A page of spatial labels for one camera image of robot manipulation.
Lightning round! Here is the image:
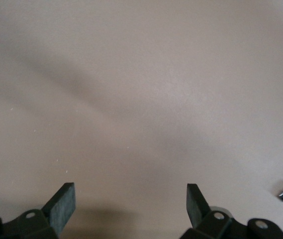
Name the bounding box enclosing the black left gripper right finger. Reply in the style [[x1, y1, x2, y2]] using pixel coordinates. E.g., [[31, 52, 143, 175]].
[[181, 183, 283, 239]]

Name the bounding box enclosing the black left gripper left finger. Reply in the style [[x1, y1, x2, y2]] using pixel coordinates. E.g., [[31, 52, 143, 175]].
[[0, 182, 77, 239]]

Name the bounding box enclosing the brown table cover mat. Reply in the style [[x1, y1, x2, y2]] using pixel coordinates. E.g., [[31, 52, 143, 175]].
[[0, 0, 283, 239]]

